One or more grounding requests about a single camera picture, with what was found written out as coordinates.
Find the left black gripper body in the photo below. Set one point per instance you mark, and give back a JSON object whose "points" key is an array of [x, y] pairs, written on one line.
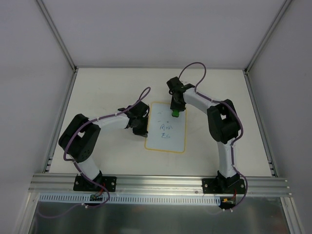
{"points": [[141, 127]]}

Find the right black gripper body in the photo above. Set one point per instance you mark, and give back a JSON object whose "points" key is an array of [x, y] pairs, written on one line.
{"points": [[177, 105]]}

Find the green whiteboard eraser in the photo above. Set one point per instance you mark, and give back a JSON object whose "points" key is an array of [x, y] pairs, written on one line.
{"points": [[175, 113]]}

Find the yellow framed whiteboard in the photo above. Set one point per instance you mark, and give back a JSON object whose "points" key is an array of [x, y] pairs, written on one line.
{"points": [[166, 133]]}

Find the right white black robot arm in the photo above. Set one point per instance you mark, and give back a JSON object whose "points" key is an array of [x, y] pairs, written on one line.
{"points": [[223, 124]]}

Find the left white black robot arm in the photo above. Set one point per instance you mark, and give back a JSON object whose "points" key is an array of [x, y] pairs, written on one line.
{"points": [[80, 137]]}

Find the left aluminium frame post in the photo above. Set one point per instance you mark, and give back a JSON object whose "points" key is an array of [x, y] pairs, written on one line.
{"points": [[55, 32]]}

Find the aluminium frame post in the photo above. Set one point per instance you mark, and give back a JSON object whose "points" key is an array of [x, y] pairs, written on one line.
{"points": [[55, 32], [269, 32]]}

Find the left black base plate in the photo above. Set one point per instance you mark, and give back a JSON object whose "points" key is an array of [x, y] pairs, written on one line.
{"points": [[83, 185]]}

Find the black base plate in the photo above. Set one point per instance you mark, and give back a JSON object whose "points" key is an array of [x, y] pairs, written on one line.
{"points": [[83, 185], [209, 186]]}

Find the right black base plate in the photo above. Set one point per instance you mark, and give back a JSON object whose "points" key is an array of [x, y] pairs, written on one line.
{"points": [[209, 186]]}

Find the white slotted cable duct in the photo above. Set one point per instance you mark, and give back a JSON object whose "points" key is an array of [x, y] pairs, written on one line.
{"points": [[131, 199]]}

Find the aluminium mounting rail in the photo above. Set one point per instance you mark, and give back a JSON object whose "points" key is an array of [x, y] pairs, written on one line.
{"points": [[160, 185]]}

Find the right aluminium frame post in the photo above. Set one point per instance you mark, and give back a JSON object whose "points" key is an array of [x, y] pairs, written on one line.
{"points": [[269, 32]]}

